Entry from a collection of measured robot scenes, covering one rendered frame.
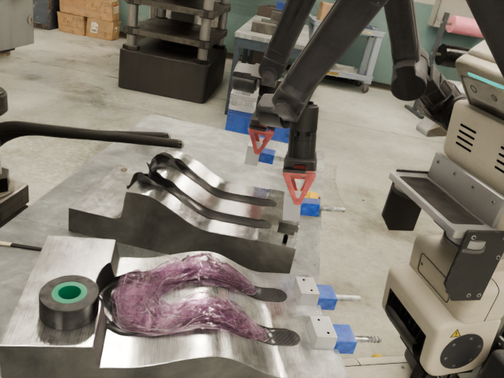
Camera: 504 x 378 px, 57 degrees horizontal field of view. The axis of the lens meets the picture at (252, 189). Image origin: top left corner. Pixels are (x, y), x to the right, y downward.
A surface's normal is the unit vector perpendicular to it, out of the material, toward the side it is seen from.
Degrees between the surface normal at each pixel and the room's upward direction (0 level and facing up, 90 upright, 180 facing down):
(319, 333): 0
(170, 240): 90
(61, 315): 90
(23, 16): 90
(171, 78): 90
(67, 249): 0
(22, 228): 0
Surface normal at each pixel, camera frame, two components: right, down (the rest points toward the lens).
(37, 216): 0.17, -0.88
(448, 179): -0.96, -0.05
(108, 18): -0.07, 0.40
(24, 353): 0.14, 0.46
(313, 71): -0.40, 0.85
